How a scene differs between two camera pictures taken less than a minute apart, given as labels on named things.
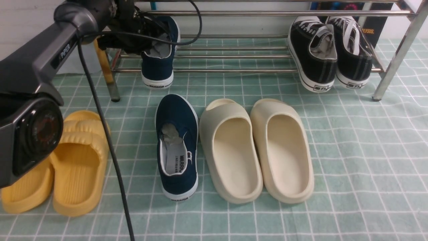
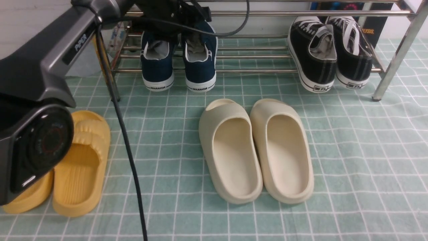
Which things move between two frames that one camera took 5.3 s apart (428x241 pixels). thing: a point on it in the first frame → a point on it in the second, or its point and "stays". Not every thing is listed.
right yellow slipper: [79, 164] stays
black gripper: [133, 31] → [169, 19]
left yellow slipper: [31, 192] stays
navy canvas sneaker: [177, 138] → [199, 53]
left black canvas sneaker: [311, 42] stays
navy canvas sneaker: [157, 71] stays
